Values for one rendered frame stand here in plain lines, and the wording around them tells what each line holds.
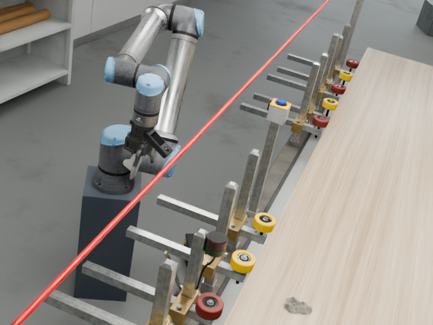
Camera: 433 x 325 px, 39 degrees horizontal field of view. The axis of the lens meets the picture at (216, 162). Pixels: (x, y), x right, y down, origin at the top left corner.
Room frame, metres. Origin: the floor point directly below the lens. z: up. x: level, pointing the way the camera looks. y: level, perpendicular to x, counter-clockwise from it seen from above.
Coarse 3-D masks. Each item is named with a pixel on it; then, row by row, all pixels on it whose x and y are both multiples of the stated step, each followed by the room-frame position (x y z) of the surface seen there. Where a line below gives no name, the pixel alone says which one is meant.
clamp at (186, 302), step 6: (198, 288) 1.42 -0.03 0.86; (180, 294) 1.37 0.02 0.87; (198, 294) 1.41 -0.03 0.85; (180, 300) 1.34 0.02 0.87; (186, 300) 1.35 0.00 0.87; (192, 300) 1.35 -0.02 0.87; (174, 306) 1.32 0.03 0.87; (186, 306) 1.33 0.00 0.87; (174, 312) 1.30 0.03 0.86; (180, 312) 1.30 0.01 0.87; (186, 312) 1.30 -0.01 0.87; (174, 318) 1.30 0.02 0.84; (180, 318) 1.29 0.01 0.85; (186, 318) 1.32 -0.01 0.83; (180, 324) 1.29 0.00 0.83
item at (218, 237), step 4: (212, 232) 1.39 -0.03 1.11; (216, 232) 1.39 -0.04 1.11; (220, 232) 1.40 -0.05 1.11; (208, 236) 1.37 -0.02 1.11; (212, 236) 1.37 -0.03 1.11; (216, 236) 1.38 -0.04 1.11; (220, 236) 1.38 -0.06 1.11; (224, 236) 1.38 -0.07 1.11; (212, 240) 1.35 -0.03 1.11; (216, 240) 1.36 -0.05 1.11; (220, 240) 1.36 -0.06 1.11; (224, 240) 1.37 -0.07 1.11; (204, 252) 1.38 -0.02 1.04; (212, 260) 1.37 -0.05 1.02; (208, 264) 1.37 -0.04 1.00; (204, 268) 1.38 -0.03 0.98; (200, 276) 1.38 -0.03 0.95; (196, 288) 1.38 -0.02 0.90
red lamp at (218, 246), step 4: (208, 240) 1.35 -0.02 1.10; (208, 244) 1.35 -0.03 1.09; (212, 244) 1.34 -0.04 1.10; (216, 244) 1.34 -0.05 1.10; (220, 244) 1.35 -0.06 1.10; (224, 244) 1.35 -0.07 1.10; (212, 248) 1.34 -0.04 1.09; (216, 248) 1.34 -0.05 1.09; (220, 248) 1.35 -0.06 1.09; (224, 248) 1.36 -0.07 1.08
